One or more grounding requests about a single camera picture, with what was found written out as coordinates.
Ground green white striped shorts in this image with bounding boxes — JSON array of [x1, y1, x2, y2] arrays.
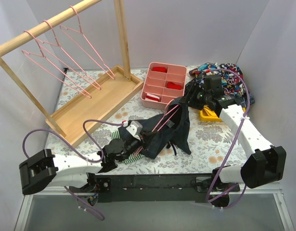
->
[[111, 130, 144, 164]]

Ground pink wire hanger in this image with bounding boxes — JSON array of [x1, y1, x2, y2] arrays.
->
[[40, 20, 102, 90], [59, 6, 116, 80], [21, 30, 92, 99], [134, 101, 184, 157]]

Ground dark navy shorts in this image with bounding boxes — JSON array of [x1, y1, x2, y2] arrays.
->
[[118, 96, 192, 159]]

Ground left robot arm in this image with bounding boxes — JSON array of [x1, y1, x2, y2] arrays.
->
[[19, 138, 144, 195]]

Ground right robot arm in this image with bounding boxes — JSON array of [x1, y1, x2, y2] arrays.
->
[[184, 75, 286, 191]]

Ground colourful comic print shorts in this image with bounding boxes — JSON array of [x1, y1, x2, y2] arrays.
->
[[184, 63, 248, 108]]

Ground yellow plastic tray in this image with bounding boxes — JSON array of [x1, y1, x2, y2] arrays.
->
[[199, 105, 222, 122]]

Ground red sock middle compartment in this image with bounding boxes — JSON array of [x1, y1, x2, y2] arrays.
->
[[166, 82, 182, 90]]

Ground red sock compartment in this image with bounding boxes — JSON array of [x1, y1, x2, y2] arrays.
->
[[152, 66, 167, 73], [166, 82, 182, 90]]

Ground pink divided organizer box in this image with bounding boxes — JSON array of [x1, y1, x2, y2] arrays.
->
[[141, 62, 187, 110]]

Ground wooden clothes rack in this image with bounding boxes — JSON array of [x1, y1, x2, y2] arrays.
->
[[0, 0, 143, 147]]

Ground red sock top compartment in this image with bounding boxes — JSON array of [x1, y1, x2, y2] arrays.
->
[[152, 66, 167, 73]]

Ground red white striped sock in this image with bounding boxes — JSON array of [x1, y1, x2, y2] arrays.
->
[[145, 93, 161, 102]]

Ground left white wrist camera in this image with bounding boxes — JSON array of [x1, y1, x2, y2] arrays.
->
[[123, 120, 142, 141]]

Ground aluminium frame rail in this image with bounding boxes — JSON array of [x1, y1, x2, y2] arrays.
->
[[15, 183, 294, 231]]

